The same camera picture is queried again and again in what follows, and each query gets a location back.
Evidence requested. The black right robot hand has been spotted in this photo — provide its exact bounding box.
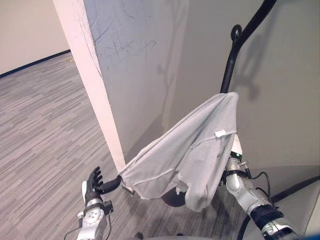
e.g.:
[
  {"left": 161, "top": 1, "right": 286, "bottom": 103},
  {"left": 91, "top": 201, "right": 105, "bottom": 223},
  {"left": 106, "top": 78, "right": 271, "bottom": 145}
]
[{"left": 230, "top": 133, "right": 244, "bottom": 161}]

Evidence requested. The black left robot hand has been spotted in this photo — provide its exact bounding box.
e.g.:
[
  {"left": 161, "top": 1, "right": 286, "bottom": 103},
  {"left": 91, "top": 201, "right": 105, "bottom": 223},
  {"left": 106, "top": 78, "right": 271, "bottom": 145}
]
[{"left": 81, "top": 166, "right": 123, "bottom": 208}]

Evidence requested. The black clothes rack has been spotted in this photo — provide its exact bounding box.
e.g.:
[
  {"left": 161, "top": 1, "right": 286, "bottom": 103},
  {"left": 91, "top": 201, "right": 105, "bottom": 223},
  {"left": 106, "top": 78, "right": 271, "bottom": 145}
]
[{"left": 161, "top": 0, "right": 278, "bottom": 208}]

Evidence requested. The light grey garment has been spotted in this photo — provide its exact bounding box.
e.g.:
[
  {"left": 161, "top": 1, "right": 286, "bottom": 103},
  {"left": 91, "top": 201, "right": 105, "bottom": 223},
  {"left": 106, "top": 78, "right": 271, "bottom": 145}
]
[{"left": 117, "top": 91, "right": 239, "bottom": 213}]

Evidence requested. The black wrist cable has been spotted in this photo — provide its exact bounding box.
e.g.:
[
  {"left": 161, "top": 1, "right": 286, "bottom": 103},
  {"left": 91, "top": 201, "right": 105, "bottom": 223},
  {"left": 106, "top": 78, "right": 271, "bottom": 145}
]
[{"left": 246, "top": 167, "right": 273, "bottom": 203}]

